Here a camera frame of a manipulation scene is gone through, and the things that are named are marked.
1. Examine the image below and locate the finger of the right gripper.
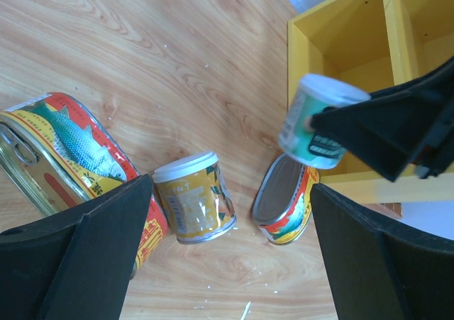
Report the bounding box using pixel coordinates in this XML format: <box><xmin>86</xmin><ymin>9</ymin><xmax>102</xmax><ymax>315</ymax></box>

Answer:
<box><xmin>311</xmin><ymin>59</ymin><xmax>453</xmax><ymax>182</ymax></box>

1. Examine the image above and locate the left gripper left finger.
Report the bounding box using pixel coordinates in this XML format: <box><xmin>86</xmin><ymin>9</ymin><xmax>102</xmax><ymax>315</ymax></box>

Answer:
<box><xmin>1</xmin><ymin>175</ymin><xmax>153</xmax><ymax>319</ymax></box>

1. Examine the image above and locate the orange fruit can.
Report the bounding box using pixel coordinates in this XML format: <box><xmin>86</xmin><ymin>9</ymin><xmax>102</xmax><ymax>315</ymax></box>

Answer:
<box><xmin>152</xmin><ymin>151</ymin><xmax>236</xmax><ymax>245</ymax></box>

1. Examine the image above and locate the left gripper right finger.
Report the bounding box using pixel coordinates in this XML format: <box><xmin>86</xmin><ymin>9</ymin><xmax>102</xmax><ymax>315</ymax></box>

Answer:
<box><xmin>310</xmin><ymin>184</ymin><xmax>453</xmax><ymax>319</ymax></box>

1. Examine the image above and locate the red yellow fish tin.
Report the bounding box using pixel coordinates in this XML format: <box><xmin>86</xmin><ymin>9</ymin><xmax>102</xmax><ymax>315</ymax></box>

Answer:
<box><xmin>0</xmin><ymin>92</ymin><xmax>170</xmax><ymax>280</ymax></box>

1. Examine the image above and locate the yellow cabinet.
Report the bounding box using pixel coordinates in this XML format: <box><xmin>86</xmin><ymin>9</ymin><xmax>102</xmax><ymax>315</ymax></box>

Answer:
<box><xmin>288</xmin><ymin>0</ymin><xmax>453</xmax><ymax>204</ymax></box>

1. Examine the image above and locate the green fruit can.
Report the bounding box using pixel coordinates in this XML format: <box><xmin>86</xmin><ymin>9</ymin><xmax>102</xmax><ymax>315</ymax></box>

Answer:
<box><xmin>278</xmin><ymin>73</ymin><xmax>371</xmax><ymax>170</ymax></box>

